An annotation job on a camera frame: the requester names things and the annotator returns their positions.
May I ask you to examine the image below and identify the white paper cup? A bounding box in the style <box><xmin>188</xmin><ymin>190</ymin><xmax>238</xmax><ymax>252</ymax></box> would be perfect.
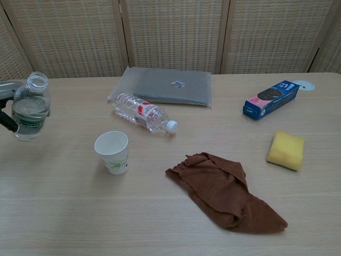
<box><xmin>94</xmin><ymin>130</ymin><xmax>130</xmax><ymax>175</ymax></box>

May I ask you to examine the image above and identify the blue cookie box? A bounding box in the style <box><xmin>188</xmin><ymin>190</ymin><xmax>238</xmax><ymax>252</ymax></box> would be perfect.
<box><xmin>242</xmin><ymin>79</ymin><xmax>302</xmax><ymax>121</ymax></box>

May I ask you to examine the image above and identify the woven folding screen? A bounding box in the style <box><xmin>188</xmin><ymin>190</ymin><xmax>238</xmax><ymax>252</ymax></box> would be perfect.
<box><xmin>0</xmin><ymin>0</ymin><xmax>341</xmax><ymax>83</ymax></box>

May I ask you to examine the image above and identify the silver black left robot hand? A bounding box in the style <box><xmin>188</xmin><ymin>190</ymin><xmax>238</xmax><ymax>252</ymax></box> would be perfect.
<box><xmin>0</xmin><ymin>81</ymin><xmax>24</xmax><ymax>133</ymax></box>

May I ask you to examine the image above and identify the yellow sponge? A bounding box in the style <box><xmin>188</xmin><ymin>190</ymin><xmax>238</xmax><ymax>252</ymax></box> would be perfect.
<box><xmin>266</xmin><ymin>130</ymin><xmax>305</xmax><ymax>172</ymax></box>

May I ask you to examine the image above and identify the brown cloth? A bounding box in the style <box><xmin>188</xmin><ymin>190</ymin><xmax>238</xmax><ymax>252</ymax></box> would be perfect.
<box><xmin>165</xmin><ymin>152</ymin><xmax>289</xmax><ymax>235</ymax></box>

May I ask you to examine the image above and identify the green label water bottle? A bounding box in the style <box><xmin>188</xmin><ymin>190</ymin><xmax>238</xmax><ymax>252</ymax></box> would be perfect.
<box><xmin>11</xmin><ymin>71</ymin><xmax>51</xmax><ymax>141</ymax></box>

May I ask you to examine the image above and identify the red label water bottle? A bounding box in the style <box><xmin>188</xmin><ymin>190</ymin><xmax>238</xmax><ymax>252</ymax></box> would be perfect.
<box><xmin>111</xmin><ymin>92</ymin><xmax>178</xmax><ymax>133</ymax></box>

